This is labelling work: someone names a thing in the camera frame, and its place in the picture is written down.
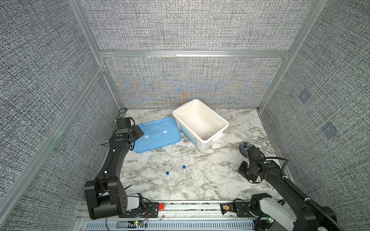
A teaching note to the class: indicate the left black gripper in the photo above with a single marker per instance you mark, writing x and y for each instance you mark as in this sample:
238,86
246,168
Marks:
138,131

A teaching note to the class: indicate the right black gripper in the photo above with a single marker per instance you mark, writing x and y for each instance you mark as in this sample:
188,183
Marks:
241,171

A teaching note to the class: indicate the blue plastic bin lid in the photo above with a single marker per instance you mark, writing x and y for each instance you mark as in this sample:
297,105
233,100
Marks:
157,134

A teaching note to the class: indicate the blue capped test tube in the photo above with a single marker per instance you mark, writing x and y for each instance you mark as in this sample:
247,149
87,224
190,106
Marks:
185,172
169,182

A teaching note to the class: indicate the white plastic storage bin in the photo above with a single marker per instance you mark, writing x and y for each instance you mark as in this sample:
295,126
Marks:
195,118

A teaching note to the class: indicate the white mortar bowl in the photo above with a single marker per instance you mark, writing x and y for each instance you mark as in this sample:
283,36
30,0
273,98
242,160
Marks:
208,135

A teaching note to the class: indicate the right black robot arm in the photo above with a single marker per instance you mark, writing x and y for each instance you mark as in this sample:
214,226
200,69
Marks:
302,212

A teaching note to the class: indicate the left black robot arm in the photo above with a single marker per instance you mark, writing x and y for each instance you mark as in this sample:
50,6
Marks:
105,195

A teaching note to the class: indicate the dark patterned ceramic bowl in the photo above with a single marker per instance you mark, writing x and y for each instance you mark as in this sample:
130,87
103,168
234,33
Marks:
244,148

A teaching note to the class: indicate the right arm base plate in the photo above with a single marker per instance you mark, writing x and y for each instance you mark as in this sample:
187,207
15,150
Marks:
243,209

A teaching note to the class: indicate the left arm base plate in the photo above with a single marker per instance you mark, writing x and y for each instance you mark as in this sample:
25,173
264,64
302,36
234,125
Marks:
150,210

